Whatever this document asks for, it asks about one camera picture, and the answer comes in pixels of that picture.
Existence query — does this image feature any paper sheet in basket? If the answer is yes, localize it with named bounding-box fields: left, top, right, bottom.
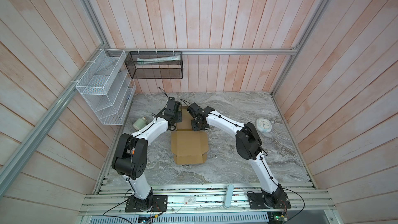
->
left=137, top=55, right=181, bottom=65

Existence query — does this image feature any white round clock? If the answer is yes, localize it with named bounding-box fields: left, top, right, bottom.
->
left=256, top=118, right=273, bottom=133

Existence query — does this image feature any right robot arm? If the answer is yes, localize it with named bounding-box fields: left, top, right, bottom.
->
left=187, top=103, right=285, bottom=208

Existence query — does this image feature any aluminium wall frame bar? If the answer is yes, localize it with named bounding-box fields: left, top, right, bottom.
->
left=120, top=48, right=298, bottom=55

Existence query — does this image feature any white label tag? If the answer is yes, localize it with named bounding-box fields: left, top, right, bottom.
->
left=183, top=196, right=197, bottom=205

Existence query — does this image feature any black mesh basket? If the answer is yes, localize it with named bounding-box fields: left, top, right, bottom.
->
left=124, top=52, right=184, bottom=79

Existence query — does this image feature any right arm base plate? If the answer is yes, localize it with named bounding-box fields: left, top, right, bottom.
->
left=246, top=190, right=291, bottom=209

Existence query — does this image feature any white wire mesh shelf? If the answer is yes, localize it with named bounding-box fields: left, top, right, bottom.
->
left=76, top=49, right=136, bottom=125

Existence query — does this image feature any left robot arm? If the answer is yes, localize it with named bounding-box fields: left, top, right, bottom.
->
left=112, top=97, right=182, bottom=201

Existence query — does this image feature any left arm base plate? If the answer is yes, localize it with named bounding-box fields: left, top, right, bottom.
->
left=125, top=194, right=168, bottom=213

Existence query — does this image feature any white tape roll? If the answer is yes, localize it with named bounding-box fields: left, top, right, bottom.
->
left=133, top=117, right=148, bottom=131

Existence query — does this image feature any brown cardboard box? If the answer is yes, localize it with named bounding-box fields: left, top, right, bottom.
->
left=171, top=106, right=209, bottom=166

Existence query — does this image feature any aluminium front rail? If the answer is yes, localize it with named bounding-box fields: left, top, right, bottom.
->
left=79, top=182, right=336, bottom=216

